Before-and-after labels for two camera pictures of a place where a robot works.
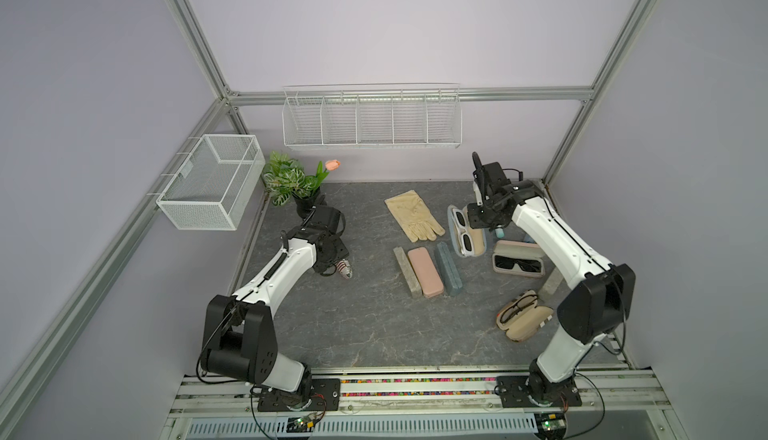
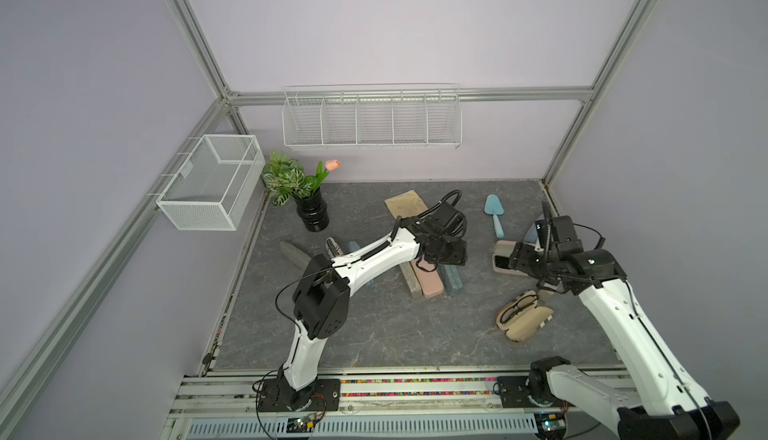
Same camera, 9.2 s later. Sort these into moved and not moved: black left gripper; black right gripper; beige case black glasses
Moved: black right gripper; black left gripper
Not moved: beige case black glasses
